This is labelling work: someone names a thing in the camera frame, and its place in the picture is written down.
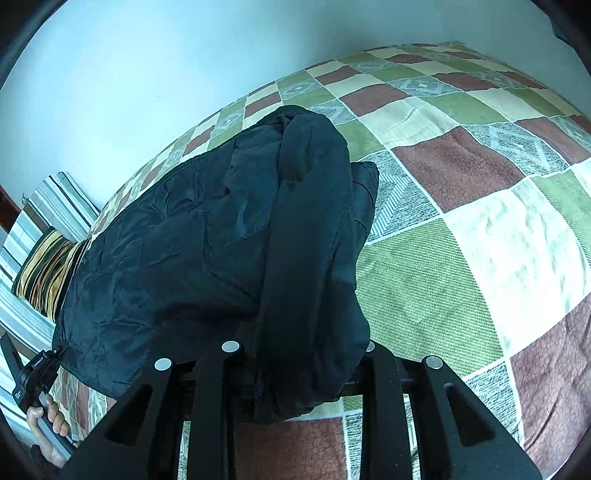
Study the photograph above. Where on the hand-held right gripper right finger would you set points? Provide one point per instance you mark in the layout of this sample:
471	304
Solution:
388	406

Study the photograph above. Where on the brown wooden door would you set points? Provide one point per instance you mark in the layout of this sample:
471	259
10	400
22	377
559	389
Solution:
7	207

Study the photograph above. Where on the black quilted jacket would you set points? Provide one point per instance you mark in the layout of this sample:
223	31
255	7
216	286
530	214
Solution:
184	258

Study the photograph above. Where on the striped pillow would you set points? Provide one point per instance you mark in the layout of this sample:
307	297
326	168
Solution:
44	272

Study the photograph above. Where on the bed with checkered blanket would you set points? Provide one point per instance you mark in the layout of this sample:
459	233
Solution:
438	258

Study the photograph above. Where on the person's left hand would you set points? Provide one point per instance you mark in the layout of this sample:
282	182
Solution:
57	422

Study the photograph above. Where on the striped padded headboard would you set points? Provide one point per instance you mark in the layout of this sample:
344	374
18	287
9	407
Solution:
60	198

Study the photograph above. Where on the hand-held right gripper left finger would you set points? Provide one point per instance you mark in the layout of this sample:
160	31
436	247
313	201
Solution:
212	392

